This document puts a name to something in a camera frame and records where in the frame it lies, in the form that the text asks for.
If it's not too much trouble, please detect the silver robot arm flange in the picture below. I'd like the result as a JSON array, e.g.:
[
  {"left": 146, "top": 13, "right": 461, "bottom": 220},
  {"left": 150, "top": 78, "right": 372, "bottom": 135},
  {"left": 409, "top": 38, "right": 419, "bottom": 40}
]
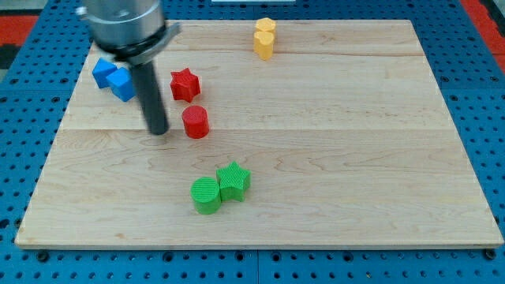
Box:
[{"left": 76, "top": 0, "right": 181, "bottom": 65}]

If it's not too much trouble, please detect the green star block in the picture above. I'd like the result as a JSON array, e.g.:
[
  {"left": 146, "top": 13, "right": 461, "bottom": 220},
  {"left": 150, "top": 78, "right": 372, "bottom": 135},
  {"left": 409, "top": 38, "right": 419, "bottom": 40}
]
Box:
[{"left": 216, "top": 161, "right": 251, "bottom": 202}]

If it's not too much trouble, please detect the red star block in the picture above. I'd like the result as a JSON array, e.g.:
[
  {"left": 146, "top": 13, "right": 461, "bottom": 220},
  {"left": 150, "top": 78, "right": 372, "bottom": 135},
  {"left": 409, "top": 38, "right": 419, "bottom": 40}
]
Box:
[{"left": 170, "top": 68, "right": 200, "bottom": 103}]

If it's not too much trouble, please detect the red cylinder block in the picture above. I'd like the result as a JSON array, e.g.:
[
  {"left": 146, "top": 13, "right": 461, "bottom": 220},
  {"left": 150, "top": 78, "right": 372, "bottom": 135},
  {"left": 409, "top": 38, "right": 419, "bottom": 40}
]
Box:
[{"left": 181, "top": 106, "right": 209, "bottom": 139}]

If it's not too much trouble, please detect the green cylinder block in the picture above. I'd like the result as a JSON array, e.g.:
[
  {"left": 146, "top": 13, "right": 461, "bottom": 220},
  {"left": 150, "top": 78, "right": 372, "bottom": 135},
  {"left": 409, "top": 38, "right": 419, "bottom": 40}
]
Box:
[{"left": 190, "top": 177, "right": 222, "bottom": 215}]

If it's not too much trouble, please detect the wooden board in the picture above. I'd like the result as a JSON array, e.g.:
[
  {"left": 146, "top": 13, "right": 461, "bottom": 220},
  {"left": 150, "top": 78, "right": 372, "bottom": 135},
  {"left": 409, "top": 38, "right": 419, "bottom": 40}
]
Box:
[{"left": 15, "top": 20, "right": 503, "bottom": 250}]

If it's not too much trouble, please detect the yellow heart block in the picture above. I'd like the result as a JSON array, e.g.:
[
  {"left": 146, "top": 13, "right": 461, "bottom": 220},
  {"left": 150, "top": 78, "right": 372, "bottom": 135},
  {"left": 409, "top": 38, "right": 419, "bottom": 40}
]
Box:
[{"left": 253, "top": 32, "right": 275, "bottom": 61}]

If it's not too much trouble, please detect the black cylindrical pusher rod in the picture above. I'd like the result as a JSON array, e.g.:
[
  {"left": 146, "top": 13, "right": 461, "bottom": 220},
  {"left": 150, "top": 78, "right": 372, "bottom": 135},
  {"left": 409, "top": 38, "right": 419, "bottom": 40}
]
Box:
[{"left": 129, "top": 62, "right": 170, "bottom": 135}]

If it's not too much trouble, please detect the yellow hexagon block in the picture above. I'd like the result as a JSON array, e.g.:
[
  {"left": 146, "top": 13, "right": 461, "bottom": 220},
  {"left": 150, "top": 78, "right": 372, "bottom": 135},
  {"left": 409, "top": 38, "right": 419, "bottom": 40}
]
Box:
[{"left": 255, "top": 17, "right": 276, "bottom": 36}]

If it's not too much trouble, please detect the blue cube block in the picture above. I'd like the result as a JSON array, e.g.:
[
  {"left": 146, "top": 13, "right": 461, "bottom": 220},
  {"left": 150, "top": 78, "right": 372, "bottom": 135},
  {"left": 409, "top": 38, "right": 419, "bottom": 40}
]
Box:
[{"left": 106, "top": 67, "right": 135, "bottom": 102}]

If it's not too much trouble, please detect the blue triangle block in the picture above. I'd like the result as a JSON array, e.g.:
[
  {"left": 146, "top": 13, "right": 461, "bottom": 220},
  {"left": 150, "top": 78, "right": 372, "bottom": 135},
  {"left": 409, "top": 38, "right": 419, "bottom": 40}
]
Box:
[{"left": 92, "top": 58, "right": 118, "bottom": 88}]

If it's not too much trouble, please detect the blue pegboard base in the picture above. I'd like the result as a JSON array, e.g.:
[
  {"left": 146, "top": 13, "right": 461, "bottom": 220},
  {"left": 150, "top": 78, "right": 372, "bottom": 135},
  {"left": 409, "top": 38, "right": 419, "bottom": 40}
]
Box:
[{"left": 1, "top": 0, "right": 504, "bottom": 283}]

